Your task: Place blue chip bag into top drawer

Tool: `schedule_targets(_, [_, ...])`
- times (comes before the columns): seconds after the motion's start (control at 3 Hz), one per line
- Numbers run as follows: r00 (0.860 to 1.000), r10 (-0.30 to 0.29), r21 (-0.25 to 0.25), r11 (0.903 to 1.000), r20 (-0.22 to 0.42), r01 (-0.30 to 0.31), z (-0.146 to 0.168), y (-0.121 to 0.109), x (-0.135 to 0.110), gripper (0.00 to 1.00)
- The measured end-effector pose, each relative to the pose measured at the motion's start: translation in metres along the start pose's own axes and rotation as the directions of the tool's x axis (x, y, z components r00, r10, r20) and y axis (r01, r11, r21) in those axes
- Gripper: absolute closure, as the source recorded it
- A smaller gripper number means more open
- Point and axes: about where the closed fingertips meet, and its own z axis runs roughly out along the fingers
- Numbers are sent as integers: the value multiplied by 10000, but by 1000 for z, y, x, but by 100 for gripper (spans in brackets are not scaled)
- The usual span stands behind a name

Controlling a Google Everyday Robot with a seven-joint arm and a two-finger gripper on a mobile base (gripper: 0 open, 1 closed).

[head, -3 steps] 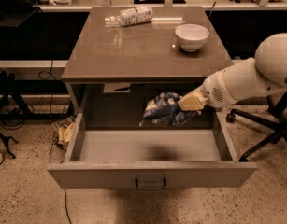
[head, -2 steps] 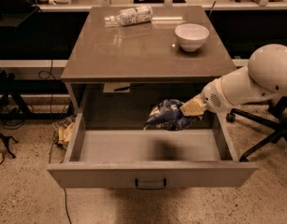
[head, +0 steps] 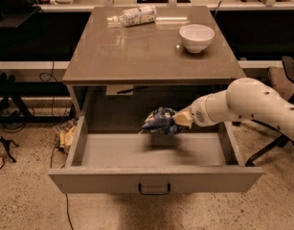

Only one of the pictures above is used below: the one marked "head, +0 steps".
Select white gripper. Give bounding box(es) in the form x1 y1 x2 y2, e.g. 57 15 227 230
172 96 215 128

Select blue chip bag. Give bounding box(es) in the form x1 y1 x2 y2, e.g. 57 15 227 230
140 106 188 136

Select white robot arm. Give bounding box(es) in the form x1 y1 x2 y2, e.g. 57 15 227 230
172 78 294 142

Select open grey top drawer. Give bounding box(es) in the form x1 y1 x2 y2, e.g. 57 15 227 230
49 117 263 194

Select white label with pen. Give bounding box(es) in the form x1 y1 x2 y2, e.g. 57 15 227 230
105 84 145 96

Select grey cabinet table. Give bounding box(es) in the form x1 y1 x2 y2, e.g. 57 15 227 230
63 6 244 111

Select white ceramic bowl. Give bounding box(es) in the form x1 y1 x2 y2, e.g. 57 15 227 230
179 24 215 53

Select black office chair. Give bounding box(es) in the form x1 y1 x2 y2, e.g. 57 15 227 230
245 56 294 167

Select clear plastic water bottle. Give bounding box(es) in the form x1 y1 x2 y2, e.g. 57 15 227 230
107 6 157 27

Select crumpled yellow paper pile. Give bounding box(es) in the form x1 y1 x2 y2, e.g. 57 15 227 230
54 119 78 153

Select black tripod stand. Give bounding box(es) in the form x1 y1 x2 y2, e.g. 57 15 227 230
0 67 74 124

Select black drawer handle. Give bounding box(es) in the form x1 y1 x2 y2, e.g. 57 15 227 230
138 183 171 196

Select black floor cable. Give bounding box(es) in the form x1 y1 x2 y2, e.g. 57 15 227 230
38 60 75 230

